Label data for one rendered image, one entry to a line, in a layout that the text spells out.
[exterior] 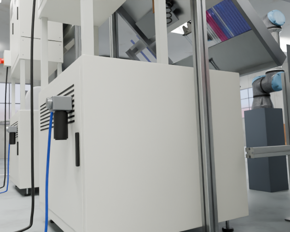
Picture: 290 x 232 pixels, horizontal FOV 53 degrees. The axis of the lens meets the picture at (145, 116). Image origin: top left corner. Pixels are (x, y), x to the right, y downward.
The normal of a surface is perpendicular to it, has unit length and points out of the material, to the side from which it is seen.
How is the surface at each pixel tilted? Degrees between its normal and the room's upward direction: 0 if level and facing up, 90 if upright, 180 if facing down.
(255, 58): 137
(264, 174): 90
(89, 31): 90
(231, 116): 90
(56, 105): 90
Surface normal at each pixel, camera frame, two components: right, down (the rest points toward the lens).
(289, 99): -0.87, -0.01
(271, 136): 0.47, -0.10
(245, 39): -0.56, 0.72
